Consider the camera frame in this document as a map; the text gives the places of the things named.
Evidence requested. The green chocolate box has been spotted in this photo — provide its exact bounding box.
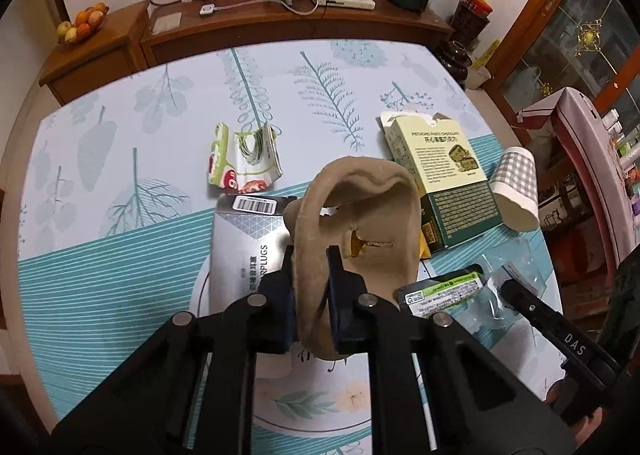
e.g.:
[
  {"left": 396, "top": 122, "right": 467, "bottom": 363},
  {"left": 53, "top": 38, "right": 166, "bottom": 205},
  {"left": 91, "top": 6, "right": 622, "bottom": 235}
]
[{"left": 380, "top": 110, "right": 502, "bottom": 253}]

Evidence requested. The checkered paper cup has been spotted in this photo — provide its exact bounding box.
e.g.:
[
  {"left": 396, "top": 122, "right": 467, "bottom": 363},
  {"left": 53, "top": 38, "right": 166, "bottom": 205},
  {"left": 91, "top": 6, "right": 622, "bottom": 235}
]
[{"left": 489, "top": 146, "right": 539, "bottom": 233}]

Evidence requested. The person's right hand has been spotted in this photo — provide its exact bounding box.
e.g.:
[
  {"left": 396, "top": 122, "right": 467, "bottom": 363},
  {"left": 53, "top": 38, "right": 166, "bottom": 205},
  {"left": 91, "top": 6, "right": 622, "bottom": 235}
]
[{"left": 544, "top": 380, "right": 603, "bottom": 446}]

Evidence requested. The crushed green white carton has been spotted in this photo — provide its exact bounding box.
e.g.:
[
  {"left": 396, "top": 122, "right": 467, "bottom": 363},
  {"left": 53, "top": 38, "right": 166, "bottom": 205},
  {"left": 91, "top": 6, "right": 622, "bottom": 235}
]
[{"left": 207, "top": 123, "right": 283, "bottom": 194}]

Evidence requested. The silver earplugs box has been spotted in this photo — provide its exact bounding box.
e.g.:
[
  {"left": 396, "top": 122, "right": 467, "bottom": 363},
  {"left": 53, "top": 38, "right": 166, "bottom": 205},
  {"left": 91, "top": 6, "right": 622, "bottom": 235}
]
[{"left": 208, "top": 194, "right": 295, "bottom": 314}]

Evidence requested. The clear plastic wrapper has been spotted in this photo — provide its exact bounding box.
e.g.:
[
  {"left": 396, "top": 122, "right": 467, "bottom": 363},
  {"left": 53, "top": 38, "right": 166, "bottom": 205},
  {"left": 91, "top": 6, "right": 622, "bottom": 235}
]
[{"left": 449, "top": 237, "right": 546, "bottom": 349}]

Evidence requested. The fruit bowl with oranges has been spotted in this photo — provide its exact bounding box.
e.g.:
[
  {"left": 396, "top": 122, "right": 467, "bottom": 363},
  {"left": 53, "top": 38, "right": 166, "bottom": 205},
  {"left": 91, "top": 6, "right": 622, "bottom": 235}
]
[{"left": 56, "top": 2, "right": 110, "bottom": 44}]

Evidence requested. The green label black packet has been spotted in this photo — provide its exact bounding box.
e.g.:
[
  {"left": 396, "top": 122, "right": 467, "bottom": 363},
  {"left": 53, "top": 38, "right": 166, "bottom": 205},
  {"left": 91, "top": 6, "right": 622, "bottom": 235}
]
[{"left": 398, "top": 271, "right": 485, "bottom": 319}]

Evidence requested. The wooden sideboard cabinet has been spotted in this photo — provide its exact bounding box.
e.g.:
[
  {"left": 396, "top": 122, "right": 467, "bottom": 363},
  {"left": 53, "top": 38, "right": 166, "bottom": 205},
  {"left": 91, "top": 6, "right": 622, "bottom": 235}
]
[{"left": 38, "top": 0, "right": 452, "bottom": 105}]

